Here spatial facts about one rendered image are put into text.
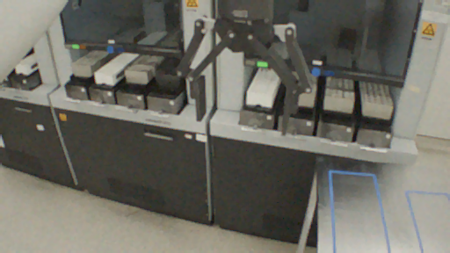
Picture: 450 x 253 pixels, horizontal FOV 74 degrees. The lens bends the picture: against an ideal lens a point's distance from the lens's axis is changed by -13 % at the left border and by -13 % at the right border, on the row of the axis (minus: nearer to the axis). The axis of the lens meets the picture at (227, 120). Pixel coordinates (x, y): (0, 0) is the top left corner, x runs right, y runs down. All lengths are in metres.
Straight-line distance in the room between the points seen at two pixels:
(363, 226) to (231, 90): 0.77
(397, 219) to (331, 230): 0.19
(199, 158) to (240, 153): 0.20
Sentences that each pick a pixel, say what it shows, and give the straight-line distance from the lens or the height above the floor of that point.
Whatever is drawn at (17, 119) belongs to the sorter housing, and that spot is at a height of 0.52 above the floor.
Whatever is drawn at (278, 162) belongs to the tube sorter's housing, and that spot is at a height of 0.59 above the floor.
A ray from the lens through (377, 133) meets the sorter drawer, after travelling 1.32.
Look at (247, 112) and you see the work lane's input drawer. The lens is 1.32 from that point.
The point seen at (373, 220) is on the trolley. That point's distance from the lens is 0.95.
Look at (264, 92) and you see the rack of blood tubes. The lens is 1.33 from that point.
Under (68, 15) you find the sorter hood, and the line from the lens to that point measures 1.64.
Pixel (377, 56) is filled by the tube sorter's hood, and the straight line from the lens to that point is 1.27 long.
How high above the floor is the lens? 1.49
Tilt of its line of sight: 33 degrees down
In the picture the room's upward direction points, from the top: straight up
